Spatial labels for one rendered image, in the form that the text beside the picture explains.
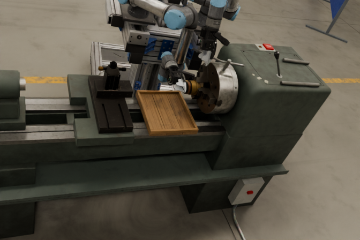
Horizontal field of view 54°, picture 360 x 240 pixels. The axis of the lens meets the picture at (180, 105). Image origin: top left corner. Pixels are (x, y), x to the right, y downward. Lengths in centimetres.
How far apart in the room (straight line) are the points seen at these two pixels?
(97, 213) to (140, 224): 31
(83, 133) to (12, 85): 40
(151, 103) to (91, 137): 52
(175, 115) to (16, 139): 89
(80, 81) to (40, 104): 26
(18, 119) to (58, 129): 20
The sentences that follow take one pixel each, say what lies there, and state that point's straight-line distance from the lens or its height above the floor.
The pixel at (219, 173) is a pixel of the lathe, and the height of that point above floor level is 54.
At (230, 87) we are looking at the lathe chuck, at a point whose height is 118.
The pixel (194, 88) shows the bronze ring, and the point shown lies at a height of 110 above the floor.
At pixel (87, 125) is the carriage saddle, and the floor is 92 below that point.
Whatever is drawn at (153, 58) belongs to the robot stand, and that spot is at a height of 85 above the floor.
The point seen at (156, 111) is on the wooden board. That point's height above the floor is 89.
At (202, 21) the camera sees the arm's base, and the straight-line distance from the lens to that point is 259.
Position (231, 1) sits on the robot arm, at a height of 144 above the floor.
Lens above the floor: 226
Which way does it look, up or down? 38 degrees down
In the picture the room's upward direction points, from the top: 20 degrees clockwise
